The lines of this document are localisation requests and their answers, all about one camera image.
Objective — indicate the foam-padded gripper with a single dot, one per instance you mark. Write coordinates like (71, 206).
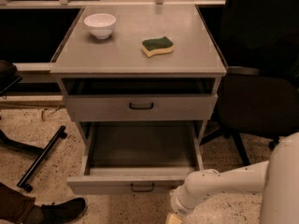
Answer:
(176, 205)

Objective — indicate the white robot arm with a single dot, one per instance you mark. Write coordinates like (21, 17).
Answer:
(276, 180)

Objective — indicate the bottom grey open drawer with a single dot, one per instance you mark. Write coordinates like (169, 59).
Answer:
(137, 156)

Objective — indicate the middle grey drawer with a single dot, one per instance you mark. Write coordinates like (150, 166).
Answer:
(139, 107)

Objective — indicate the grey drawer cabinet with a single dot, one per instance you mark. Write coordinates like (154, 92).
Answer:
(117, 65)

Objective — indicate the dark shoe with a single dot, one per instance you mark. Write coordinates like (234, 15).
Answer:
(64, 212)

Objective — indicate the black office chair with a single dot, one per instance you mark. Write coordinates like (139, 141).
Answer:
(259, 41)

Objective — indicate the yellow green sponge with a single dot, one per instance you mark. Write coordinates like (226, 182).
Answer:
(157, 46)

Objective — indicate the black desk leg base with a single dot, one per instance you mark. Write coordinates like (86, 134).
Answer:
(40, 152)

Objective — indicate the white ceramic bowl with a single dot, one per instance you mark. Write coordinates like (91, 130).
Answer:
(100, 25)

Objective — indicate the black chair at left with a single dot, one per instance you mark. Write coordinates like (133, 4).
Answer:
(8, 76)

